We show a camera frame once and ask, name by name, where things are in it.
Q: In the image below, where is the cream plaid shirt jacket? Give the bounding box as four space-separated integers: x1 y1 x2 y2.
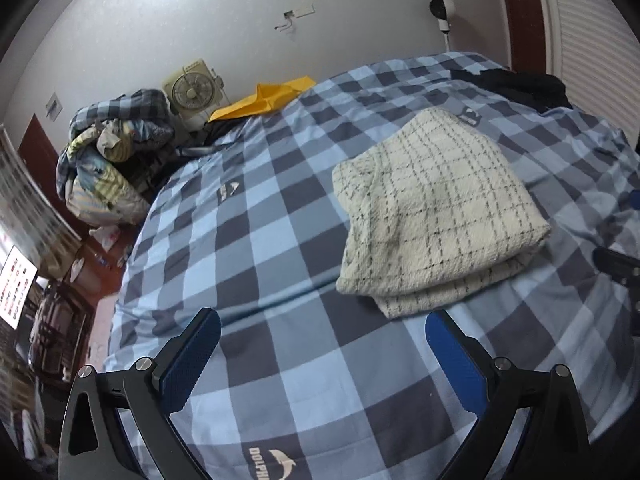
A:
332 107 551 318

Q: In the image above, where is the black clothes pile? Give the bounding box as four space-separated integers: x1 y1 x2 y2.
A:
450 68 573 114

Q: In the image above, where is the dark wooden tv stand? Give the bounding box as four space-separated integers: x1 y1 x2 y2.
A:
27 282 96 382

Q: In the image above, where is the blue checkered bed sheet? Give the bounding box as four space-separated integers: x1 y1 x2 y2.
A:
105 53 639 479

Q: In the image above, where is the white radiator cover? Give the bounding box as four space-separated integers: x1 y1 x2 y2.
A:
540 0 639 145

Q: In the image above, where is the pile of bedding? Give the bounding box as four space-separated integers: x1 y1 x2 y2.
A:
55 89 175 228

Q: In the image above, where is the beige box fan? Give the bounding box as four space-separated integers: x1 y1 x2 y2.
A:
162 58 229 128

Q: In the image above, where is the yellow cloth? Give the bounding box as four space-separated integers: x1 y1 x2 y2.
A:
209 76 316 122

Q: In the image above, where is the wall light switch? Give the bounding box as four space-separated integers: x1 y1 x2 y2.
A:
46 92 63 122

